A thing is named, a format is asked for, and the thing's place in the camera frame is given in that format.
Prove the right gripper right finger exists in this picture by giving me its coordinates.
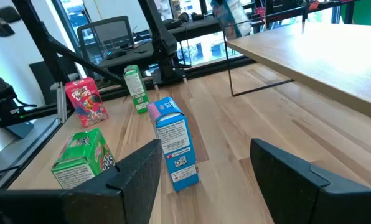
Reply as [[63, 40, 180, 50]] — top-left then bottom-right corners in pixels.
[[250, 138, 371, 224]]

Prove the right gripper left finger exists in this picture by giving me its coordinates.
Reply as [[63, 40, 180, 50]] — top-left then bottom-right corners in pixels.
[[62, 139, 164, 224]]

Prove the blue Rice Krispies cereal box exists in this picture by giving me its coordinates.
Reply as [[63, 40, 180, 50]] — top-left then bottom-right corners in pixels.
[[210, 0, 252, 40], [146, 96, 201, 192]]

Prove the green Apple Jacks cereal box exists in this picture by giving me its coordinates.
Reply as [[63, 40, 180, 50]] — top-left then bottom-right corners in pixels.
[[50, 128, 116, 190], [123, 64, 150, 114]]

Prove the red Froot Loops cereal box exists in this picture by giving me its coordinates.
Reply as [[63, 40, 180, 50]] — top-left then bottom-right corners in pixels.
[[65, 77, 110, 128]]

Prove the silver aluminium extrusion bar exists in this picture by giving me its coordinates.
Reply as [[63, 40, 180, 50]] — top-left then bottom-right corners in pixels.
[[55, 81, 69, 126]]

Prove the black computer mouse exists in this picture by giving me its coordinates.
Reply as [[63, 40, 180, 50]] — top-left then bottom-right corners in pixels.
[[106, 49, 128, 60]]

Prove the grey mesh office chair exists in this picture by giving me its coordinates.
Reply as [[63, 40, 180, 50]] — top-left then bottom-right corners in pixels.
[[76, 15, 136, 68]]

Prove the black background desk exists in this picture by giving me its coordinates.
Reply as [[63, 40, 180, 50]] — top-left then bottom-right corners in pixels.
[[98, 14, 223, 71]]

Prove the beige bottle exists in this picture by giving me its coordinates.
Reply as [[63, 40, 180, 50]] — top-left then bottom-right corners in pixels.
[[170, 0, 182, 19]]

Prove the green screen panel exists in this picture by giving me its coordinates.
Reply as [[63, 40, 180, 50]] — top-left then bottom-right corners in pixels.
[[340, 0, 371, 26]]

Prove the black table edge rail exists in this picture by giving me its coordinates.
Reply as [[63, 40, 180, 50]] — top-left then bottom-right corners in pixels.
[[93, 57, 258, 102]]

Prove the wooden shelf black metal frame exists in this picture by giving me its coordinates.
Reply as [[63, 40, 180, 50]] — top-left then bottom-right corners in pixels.
[[222, 6, 371, 189]]

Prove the black rig frame post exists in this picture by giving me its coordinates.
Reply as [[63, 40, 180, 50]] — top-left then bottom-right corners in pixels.
[[11, 0, 126, 88]]

